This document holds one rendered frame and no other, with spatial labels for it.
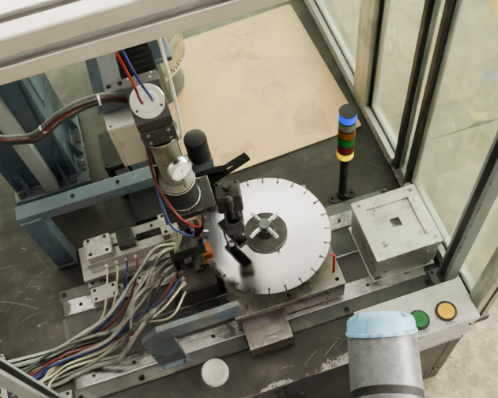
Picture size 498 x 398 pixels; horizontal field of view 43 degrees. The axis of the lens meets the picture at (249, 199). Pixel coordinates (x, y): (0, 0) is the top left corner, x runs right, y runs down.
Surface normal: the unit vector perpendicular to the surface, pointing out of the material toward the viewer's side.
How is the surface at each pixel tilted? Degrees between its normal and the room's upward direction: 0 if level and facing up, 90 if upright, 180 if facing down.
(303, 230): 0
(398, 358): 16
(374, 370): 24
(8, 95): 90
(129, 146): 90
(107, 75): 0
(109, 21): 90
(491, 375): 0
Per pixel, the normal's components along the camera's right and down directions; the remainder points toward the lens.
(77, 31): 0.30, 0.81
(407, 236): -0.09, -0.50
